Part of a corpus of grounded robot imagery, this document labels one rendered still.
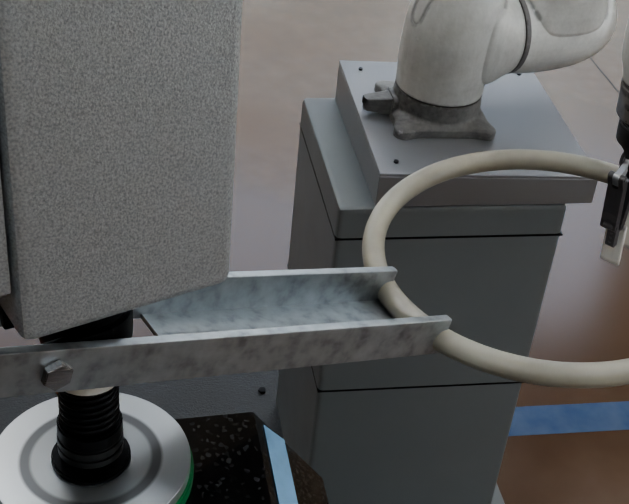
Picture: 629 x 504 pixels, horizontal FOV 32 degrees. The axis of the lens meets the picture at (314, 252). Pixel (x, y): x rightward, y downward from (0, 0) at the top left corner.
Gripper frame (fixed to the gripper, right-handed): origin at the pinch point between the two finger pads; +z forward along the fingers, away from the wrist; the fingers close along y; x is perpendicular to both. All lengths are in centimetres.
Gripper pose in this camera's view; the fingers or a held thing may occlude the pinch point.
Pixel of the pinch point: (621, 236)
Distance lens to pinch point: 172.9
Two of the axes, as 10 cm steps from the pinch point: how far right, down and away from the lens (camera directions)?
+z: -0.1, 8.0, 6.0
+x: 7.4, 4.1, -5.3
